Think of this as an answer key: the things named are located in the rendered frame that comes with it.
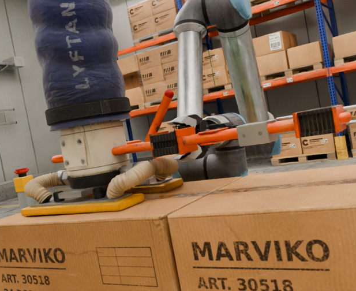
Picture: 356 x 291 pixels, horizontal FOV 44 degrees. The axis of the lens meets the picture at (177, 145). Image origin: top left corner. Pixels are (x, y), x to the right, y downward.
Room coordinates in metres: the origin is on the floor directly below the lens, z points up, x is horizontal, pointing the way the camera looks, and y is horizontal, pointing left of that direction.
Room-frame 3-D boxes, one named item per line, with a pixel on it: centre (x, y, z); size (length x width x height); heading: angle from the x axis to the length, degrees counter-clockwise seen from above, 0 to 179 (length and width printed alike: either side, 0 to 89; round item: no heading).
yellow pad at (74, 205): (1.11, 0.27, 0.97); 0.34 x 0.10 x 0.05; 58
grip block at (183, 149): (1.06, 0.01, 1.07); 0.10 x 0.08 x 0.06; 148
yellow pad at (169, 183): (1.28, 0.17, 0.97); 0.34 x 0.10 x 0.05; 58
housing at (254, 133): (0.95, -0.18, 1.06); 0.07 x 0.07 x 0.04; 58
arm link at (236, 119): (1.33, -0.15, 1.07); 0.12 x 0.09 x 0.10; 148
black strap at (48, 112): (1.20, 0.22, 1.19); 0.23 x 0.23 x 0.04
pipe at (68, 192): (1.20, 0.22, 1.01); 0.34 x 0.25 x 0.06; 58
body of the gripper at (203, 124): (1.19, -0.06, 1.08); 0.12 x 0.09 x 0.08; 148
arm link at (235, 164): (1.34, -0.14, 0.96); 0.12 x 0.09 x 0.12; 70
